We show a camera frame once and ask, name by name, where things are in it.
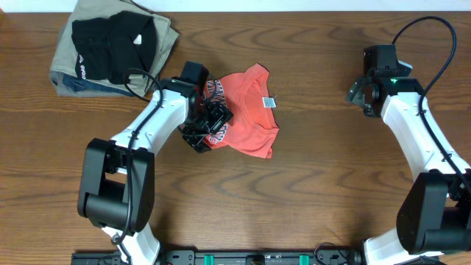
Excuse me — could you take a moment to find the red printed t-shirt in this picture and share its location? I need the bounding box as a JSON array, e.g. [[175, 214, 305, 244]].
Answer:
[[204, 63, 279, 159]]

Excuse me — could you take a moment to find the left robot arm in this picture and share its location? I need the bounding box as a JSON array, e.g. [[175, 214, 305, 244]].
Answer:
[[71, 61, 233, 264]]

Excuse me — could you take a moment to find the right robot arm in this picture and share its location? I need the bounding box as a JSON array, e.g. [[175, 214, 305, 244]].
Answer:
[[346, 44, 470, 264]]

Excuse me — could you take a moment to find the black folded garment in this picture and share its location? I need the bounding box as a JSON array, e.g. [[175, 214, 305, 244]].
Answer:
[[71, 11, 157, 85]]

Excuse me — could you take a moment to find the grey blue folded garment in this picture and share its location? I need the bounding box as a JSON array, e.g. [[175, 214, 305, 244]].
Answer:
[[49, 71, 156, 97]]

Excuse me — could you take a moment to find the khaki folded garment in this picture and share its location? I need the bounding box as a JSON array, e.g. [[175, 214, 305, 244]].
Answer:
[[50, 0, 179, 80]]

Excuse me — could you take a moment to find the right black camera cable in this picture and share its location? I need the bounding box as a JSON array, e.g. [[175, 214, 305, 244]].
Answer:
[[392, 15, 471, 196]]

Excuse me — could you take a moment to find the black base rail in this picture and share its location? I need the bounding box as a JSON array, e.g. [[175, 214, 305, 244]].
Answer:
[[71, 247, 445, 265]]

